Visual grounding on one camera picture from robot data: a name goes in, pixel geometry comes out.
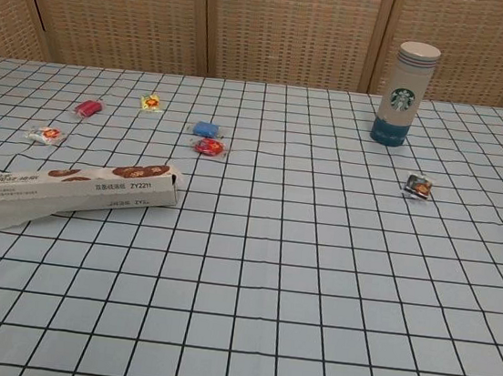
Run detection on yellow wrapped candy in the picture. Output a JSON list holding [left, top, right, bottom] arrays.
[[138, 93, 165, 115]]

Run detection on dark wrapped candy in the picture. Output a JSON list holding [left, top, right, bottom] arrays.
[[400, 171, 436, 202]]

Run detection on blue wrapped candy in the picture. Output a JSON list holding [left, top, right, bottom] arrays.
[[188, 118, 223, 140]]

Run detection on white blue Starbucks tumbler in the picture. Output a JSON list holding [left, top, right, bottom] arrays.
[[369, 37, 444, 152]]

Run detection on round red wrapped candy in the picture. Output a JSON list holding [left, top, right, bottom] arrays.
[[190, 135, 231, 159]]

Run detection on long white baking paper box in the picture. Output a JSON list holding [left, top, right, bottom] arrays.
[[0, 142, 185, 267]]

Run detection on white orange wrapped candy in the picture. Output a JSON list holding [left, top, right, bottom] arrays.
[[25, 122, 68, 147]]

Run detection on light blue checked tablecloth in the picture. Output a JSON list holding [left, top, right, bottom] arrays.
[[0, 46, 503, 376]]

